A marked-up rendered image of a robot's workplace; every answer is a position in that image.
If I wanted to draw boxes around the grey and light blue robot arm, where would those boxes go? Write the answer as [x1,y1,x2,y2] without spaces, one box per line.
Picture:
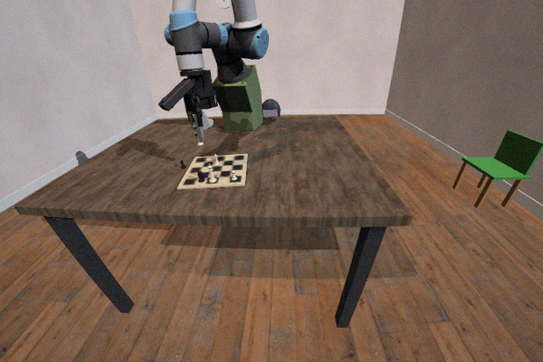
[158,0,269,111]

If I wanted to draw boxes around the black and cream chessboard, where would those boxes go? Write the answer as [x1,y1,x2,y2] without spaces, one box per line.
[177,154,248,190]

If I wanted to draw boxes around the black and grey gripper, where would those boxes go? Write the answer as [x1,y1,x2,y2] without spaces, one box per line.
[180,69,218,142]

